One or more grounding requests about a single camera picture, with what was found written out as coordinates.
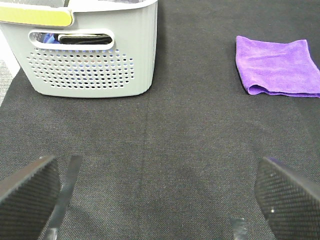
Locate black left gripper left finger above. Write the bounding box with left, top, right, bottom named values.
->
left=0, top=155, right=82, bottom=240

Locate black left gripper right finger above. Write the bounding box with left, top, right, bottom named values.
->
left=253, top=157, right=320, bottom=240

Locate purple microfibre towel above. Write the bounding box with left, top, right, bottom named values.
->
left=235, top=35, right=320, bottom=98

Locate black table mat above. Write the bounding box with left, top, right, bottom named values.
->
left=0, top=0, right=320, bottom=240

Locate blue cloth in basket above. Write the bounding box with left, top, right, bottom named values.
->
left=39, top=33, right=60, bottom=44

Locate grey perforated plastic basket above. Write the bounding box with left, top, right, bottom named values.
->
left=0, top=0, right=158, bottom=98

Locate black cloth in basket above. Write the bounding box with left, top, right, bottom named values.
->
left=55, top=34, right=113, bottom=45

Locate yellow green strip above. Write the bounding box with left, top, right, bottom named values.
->
left=0, top=4, right=73, bottom=27

